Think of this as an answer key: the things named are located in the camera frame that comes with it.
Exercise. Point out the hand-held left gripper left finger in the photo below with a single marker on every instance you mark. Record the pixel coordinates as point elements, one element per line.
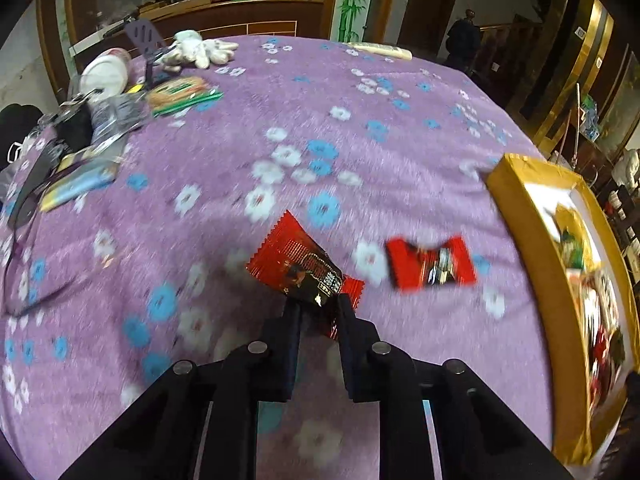
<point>290,355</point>

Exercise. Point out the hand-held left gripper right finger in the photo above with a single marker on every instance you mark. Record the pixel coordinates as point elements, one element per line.
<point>352,355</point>

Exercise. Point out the red black snack packet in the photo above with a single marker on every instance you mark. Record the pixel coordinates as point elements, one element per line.
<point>430,262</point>
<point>295,265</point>

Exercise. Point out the yellow cardboard box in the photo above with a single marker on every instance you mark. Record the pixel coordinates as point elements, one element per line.
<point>525,210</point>

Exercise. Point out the pile of assorted snack packs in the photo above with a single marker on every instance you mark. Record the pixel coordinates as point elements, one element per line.
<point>595,300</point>

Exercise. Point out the purple framed glasses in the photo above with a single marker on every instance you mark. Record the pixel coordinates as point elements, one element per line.
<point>47,296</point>

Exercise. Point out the iridescent pouch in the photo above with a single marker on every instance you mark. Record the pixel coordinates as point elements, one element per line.
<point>80,184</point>

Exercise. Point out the green biscuit package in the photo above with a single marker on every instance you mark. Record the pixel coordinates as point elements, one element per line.
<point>180,92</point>

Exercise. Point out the clear crinkled plastic bag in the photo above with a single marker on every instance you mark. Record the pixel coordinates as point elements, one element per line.
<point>117,114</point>

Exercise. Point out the black smartphone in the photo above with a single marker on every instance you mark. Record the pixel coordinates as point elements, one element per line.
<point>32,195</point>

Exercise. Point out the cream tube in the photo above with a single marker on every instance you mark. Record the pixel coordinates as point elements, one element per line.
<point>380,50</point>

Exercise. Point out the small black box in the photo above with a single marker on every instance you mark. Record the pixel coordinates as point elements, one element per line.
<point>75,127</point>

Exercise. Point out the white gloves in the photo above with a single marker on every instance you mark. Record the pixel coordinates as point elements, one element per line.
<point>195,50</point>

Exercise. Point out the cluttered wooden shelf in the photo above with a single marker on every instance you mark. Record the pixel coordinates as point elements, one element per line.
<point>590,130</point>

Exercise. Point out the plastic bag with white masks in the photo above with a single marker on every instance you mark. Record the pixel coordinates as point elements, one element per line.
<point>15,157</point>

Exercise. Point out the wooden counter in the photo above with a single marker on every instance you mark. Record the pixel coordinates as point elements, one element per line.
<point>225,15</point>

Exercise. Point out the black spatula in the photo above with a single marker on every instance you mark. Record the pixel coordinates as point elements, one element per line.
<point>145,35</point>

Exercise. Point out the black chair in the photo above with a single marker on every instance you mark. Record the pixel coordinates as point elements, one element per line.
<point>15,117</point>

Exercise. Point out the bamboo wall painting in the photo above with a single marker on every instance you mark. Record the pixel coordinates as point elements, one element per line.
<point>354,0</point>

